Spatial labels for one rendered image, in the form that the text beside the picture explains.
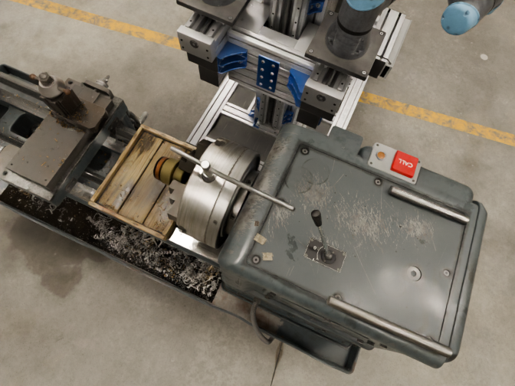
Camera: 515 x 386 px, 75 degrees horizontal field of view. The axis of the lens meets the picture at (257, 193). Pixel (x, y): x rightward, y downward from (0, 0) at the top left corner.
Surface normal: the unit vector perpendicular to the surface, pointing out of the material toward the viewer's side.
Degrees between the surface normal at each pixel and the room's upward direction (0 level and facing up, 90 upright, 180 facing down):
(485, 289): 0
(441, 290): 0
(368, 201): 0
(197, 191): 25
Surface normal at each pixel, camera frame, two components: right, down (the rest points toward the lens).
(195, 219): -0.29, 0.45
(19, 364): 0.05, -0.35
